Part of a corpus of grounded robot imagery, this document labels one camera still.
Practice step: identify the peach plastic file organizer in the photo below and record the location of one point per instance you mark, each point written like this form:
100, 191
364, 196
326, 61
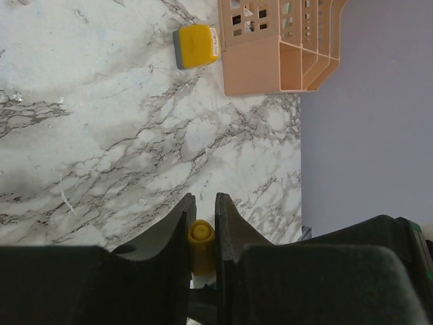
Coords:
284, 46

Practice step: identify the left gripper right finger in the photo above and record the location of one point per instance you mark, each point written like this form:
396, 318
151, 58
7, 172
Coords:
374, 272

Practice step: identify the yellow cap marker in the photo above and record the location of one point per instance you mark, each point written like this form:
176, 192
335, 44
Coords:
202, 254

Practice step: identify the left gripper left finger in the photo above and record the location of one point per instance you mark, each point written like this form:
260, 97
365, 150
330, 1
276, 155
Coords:
143, 281

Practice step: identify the yellow grey square stamp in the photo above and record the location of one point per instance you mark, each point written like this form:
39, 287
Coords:
195, 46

